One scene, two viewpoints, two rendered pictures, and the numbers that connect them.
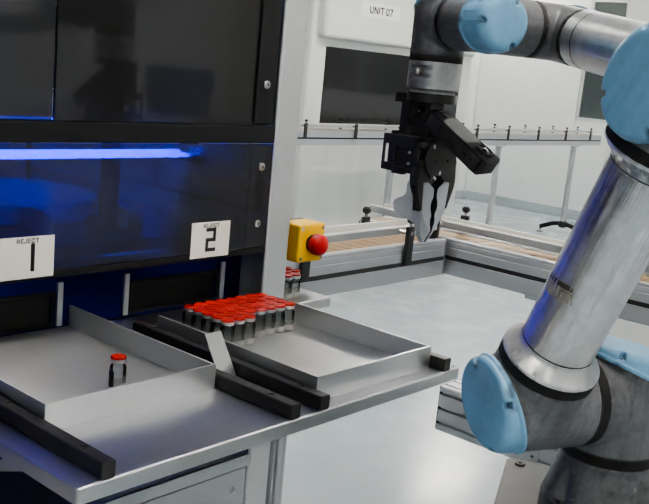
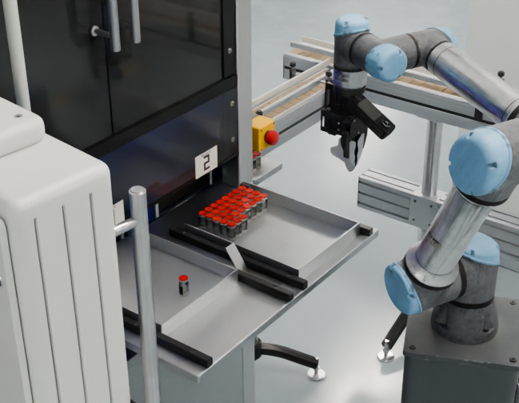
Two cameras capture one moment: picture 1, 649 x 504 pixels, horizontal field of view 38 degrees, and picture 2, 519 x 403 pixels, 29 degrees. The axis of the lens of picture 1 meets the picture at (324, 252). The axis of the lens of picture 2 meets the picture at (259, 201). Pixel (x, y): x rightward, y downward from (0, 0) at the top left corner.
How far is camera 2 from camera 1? 1.12 m
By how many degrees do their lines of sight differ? 19
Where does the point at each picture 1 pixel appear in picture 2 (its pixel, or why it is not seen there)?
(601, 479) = (464, 313)
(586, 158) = not seen: outside the picture
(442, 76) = (356, 80)
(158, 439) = (223, 332)
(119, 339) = (167, 248)
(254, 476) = not seen: hidden behind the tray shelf
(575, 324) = (443, 258)
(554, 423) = (436, 299)
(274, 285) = (246, 171)
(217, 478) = not seen: hidden behind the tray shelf
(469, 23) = (372, 68)
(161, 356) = (199, 261)
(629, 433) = (477, 290)
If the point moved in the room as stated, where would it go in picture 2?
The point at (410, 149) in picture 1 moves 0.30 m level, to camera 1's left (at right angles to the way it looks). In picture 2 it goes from (339, 121) to (204, 125)
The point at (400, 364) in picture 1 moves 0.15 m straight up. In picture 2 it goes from (343, 241) to (345, 185)
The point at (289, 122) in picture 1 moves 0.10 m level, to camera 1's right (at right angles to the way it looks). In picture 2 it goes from (245, 67) to (285, 65)
